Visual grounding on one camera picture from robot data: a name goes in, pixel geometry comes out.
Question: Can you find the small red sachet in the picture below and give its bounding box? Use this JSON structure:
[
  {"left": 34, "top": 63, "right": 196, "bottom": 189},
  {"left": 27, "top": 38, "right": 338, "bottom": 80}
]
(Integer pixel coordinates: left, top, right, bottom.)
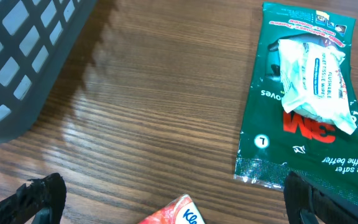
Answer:
[{"left": 139, "top": 194, "right": 205, "bottom": 224}]

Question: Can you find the grey plastic mesh basket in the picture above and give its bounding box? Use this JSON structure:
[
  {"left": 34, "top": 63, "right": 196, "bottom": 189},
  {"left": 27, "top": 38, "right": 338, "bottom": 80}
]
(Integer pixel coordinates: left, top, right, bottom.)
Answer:
[{"left": 0, "top": 0, "right": 97, "bottom": 144}]

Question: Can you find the green 3M glove package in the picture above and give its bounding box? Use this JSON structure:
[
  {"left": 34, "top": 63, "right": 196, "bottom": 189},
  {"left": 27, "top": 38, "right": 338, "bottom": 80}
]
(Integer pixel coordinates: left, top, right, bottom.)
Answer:
[{"left": 234, "top": 2, "right": 358, "bottom": 205}]

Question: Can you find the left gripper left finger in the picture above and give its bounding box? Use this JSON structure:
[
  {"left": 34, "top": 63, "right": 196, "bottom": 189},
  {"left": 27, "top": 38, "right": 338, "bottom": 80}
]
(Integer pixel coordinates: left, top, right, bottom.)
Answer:
[{"left": 0, "top": 173, "right": 67, "bottom": 224}]

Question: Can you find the light green wipes packet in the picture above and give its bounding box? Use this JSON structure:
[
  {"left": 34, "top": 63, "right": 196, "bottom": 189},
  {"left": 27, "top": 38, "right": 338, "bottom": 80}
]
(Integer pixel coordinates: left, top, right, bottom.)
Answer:
[{"left": 278, "top": 39, "right": 357, "bottom": 135}]

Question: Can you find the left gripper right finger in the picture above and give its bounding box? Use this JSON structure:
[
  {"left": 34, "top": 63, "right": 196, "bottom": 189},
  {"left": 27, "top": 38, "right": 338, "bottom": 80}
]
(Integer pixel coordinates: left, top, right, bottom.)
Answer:
[{"left": 283, "top": 171, "right": 358, "bottom": 224}]

